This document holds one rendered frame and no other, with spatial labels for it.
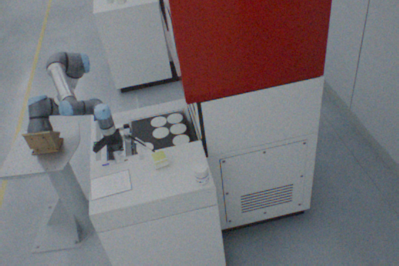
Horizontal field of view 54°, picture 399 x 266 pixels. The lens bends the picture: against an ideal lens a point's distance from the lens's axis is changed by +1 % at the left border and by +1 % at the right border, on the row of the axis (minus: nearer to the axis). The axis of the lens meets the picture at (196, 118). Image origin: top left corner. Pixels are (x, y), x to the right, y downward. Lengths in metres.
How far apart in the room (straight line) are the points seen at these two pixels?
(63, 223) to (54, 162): 0.85
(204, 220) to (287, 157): 0.69
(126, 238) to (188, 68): 0.93
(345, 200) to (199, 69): 1.71
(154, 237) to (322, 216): 1.37
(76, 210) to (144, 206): 1.12
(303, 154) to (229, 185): 0.50
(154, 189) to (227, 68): 0.70
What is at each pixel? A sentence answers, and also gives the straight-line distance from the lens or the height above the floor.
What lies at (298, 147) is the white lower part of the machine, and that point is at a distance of 2.44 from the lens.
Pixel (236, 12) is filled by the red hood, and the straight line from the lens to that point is 1.81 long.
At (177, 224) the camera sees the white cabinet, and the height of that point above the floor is 0.74.
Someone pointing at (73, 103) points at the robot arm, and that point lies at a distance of 1.98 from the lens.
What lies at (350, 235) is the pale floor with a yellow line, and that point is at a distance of 2.98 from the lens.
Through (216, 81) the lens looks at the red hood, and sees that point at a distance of 1.95.
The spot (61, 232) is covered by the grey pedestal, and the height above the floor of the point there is 0.01.
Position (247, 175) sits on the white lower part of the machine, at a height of 0.58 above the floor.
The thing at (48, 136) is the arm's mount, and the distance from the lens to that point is 2.54.
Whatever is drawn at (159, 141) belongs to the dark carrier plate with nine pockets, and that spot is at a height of 0.90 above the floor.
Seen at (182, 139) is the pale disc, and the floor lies 0.90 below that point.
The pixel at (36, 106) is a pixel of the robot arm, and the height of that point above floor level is 1.09.
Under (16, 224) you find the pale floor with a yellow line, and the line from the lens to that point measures 3.49.
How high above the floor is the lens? 2.43
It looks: 39 degrees down
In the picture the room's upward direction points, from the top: 9 degrees counter-clockwise
